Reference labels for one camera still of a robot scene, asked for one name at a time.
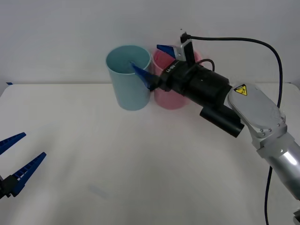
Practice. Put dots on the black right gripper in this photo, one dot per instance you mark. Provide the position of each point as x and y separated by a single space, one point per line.
178 79

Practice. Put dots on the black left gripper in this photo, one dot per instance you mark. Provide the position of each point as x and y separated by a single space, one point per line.
2 187

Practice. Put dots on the silver and black right arm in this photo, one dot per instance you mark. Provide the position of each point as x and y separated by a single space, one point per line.
257 105

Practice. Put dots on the pink plastic bin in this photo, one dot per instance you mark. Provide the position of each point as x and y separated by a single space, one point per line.
168 100

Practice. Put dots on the pale blue plastic bin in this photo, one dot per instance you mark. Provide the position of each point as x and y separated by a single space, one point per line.
126 93

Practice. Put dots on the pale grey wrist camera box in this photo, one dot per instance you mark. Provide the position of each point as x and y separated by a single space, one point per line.
187 51

